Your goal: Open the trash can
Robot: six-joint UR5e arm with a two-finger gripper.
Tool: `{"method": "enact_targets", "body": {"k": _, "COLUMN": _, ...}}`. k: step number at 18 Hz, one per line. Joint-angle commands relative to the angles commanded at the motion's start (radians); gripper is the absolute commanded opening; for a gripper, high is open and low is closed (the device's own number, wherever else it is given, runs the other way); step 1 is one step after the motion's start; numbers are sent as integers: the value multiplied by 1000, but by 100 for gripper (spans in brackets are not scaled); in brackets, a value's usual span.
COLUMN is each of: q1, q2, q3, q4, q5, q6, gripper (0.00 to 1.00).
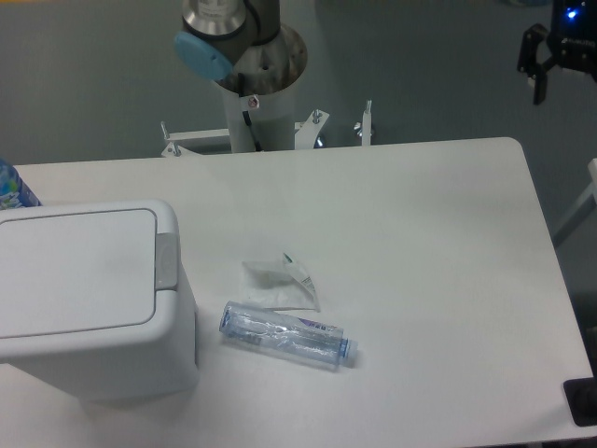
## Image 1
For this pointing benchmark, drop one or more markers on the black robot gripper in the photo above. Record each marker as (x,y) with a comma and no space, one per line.
(571,41)

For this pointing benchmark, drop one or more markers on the white plastic trash can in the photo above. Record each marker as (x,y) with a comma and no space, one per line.
(157,357)

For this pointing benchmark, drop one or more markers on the white trash can lid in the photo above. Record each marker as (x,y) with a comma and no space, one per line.
(76,272)

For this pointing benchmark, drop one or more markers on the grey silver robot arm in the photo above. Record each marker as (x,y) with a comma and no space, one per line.
(243,46)

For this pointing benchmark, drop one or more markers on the black table clamp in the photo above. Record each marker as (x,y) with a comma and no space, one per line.
(581,397)

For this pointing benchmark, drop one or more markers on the crumpled clear plastic wrapper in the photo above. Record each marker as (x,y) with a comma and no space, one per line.
(283,284)

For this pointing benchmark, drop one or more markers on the clear empty plastic bottle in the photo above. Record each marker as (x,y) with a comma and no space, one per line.
(296,339)

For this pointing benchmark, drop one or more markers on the blue labelled bottle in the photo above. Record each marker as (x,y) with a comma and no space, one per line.
(14,191)

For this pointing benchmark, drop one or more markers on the white frame at right edge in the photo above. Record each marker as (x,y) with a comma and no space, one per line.
(578,211)

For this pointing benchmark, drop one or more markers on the white metal base frame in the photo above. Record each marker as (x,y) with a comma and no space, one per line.
(305,135)

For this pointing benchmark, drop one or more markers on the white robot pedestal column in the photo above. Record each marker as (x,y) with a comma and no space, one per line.
(262,87)

